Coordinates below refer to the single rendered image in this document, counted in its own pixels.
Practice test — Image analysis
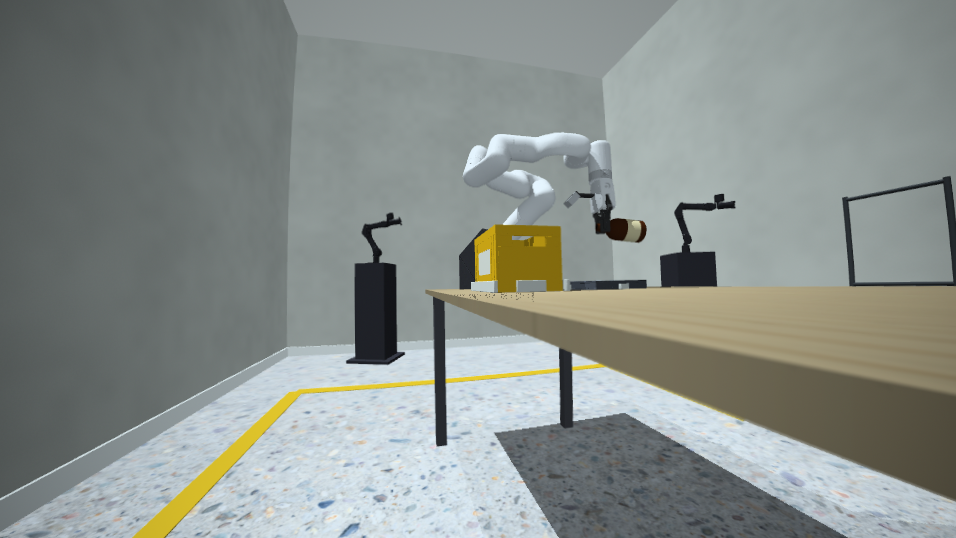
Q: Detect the brown bottle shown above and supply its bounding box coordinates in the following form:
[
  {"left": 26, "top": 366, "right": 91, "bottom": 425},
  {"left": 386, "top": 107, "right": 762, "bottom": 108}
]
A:
[{"left": 606, "top": 218, "right": 647, "bottom": 243}]

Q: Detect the yellow divided crate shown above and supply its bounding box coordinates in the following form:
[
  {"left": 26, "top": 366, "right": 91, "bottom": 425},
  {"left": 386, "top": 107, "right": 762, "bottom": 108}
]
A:
[{"left": 475, "top": 224, "right": 563, "bottom": 293}]

